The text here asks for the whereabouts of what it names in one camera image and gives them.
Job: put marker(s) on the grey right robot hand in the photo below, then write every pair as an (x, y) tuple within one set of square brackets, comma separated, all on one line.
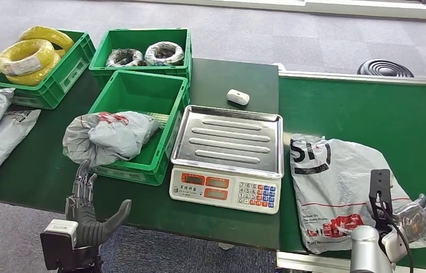
[(414, 222)]

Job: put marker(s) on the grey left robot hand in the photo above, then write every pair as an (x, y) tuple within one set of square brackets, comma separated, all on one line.
[(84, 222)]

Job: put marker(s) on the large grey courier parcel bag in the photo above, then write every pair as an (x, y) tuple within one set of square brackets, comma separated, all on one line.
[(341, 181)]

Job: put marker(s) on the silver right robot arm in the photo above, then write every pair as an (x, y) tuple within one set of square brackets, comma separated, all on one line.
[(365, 248)]

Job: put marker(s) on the green conveyor belt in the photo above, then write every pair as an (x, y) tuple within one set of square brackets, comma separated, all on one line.
[(348, 105)]

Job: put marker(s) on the crumpled grey parcel bag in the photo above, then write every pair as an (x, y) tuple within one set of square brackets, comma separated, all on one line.
[(111, 137)]

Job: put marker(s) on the white table foot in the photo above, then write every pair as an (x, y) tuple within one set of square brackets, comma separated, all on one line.
[(226, 246)]

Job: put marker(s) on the green crate holding parcel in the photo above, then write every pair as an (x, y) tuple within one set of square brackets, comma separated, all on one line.
[(141, 90)]

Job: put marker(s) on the green crate with yellow coils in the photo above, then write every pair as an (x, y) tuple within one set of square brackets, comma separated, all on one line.
[(65, 75)]

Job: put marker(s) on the black ribbed round base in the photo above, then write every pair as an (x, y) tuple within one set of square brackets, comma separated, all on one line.
[(384, 69)]

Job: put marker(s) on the green crate with black coils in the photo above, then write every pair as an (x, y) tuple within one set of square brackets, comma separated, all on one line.
[(137, 37)]

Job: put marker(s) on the small white plastic device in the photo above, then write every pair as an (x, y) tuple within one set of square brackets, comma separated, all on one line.
[(238, 97)]

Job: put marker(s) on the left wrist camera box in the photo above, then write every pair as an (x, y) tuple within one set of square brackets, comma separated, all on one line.
[(60, 233)]

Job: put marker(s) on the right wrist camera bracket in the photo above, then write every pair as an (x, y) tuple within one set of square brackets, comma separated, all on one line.
[(380, 181)]

